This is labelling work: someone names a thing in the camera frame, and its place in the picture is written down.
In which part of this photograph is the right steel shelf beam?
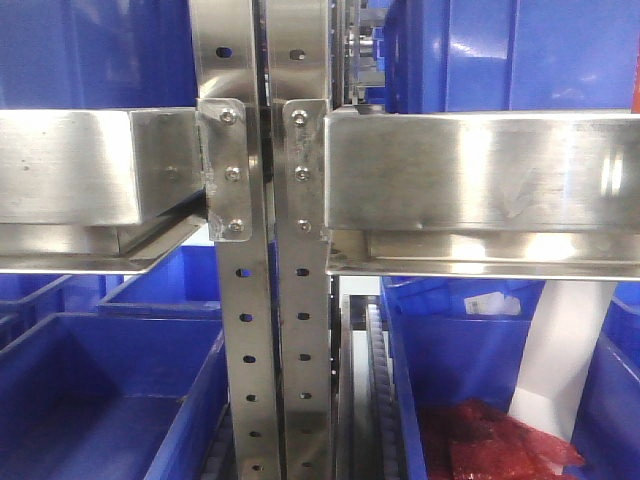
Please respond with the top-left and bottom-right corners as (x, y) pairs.
(324, 109), (639, 280)

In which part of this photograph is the steel shelf beam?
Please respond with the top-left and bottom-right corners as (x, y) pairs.
(1, 108), (204, 274)
(324, 109), (639, 280)

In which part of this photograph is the right steel shelf upright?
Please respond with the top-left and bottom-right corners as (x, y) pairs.
(265, 1), (333, 479)

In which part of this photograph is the steel shelf upright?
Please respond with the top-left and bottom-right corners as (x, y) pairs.
(190, 1), (281, 479)
(265, 1), (333, 479)

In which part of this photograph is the left steel shelf upright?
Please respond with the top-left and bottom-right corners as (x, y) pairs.
(190, 1), (281, 479)

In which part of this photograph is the left steel shelf beam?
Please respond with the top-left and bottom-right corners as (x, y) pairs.
(1, 108), (204, 274)

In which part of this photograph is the black roller track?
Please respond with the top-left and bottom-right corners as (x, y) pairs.
(338, 294), (406, 479)

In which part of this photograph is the lower left rear blue bin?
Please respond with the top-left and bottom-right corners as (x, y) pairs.
(97, 246), (222, 320)

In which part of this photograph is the lower right blue bin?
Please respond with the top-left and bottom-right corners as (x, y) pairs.
(381, 276), (544, 479)

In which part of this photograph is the white paper label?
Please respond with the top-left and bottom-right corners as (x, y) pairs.
(464, 292), (521, 316)

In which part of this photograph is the upper right blue bin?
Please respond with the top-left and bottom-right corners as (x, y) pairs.
(384, 1), (639, 113)

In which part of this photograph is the red plastic bag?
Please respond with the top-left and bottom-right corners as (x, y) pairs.
(418, 399), (585, 479)

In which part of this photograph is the lower left front blue bin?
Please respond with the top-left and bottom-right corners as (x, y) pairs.
(1, 314), (227, 479)

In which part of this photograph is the lower far left blue bin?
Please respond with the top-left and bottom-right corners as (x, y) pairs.
(1, 274), (109, 348)

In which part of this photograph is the upper left blue bin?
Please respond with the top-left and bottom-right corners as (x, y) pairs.
(1, 1), (197, 109)

